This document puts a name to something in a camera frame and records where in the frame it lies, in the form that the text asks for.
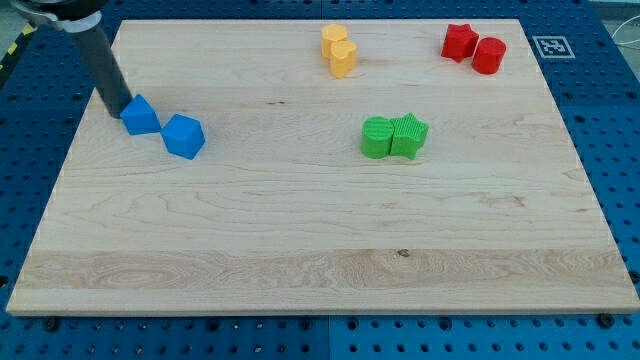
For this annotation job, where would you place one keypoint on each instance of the red cylinder block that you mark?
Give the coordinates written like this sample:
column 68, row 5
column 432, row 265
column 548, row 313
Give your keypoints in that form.
column 488, row 56

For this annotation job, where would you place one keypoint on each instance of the green cylinder block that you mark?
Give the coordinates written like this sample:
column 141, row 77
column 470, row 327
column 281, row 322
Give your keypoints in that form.
column 377, row 134

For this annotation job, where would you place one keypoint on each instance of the blue triangular block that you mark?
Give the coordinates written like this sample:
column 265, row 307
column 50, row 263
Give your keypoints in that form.
column 139, row 117

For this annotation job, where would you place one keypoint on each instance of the green star block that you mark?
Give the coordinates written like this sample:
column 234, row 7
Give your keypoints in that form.
column 409, row 136

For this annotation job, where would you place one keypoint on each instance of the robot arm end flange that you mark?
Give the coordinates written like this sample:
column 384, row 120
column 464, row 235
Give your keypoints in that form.
column 72, row 16

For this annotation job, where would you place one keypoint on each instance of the blue cube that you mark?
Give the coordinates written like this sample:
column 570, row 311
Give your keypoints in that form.
column 183, row 136

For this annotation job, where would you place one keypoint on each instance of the yellow heart block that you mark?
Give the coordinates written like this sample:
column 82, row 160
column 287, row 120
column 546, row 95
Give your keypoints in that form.
column 342, row 58

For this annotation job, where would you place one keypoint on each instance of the yellow cylinder block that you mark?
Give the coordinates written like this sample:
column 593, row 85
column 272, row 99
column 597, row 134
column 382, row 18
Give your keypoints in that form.
column 330, row 34

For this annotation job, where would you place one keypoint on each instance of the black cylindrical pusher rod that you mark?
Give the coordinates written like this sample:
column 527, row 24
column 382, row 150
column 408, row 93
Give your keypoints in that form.
column 95, row 51

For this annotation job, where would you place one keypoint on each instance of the red star block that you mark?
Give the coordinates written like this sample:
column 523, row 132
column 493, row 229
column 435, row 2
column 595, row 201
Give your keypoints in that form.
column 460, row 42

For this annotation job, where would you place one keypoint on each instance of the white fiducial marker tag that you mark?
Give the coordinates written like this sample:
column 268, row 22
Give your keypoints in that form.
column 553, row 47

